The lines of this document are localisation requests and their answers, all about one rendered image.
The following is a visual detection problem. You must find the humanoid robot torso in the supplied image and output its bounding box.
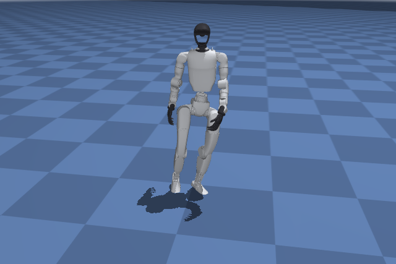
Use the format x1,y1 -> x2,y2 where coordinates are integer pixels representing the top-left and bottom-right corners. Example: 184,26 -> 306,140
187,47 -> 217,117

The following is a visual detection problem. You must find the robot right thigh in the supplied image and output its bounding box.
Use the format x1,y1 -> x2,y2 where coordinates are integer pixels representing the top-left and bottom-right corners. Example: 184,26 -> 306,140
176,104 -> 192,158

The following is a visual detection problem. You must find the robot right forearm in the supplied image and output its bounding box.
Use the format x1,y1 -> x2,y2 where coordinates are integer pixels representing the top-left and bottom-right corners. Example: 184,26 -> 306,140
168,85 -> 179,107

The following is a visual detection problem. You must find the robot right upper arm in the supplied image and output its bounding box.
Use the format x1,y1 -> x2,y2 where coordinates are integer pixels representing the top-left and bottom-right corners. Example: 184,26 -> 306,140
171,52 -> 189,88

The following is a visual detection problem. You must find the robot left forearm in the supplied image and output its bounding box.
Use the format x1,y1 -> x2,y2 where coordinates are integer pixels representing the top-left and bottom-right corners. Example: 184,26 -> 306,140
218,80 -> 228,113

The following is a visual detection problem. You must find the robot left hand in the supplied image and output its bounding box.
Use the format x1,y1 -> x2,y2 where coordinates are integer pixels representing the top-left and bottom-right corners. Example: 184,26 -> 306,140
207,106 -> 225,131

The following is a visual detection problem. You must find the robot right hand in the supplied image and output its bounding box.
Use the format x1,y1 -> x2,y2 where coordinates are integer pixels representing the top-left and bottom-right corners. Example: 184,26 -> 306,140
168,104 -> 175,125

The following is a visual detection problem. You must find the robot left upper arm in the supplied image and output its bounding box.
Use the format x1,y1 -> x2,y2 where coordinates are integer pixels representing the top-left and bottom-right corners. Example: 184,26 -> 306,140
216,52 -> 228,89

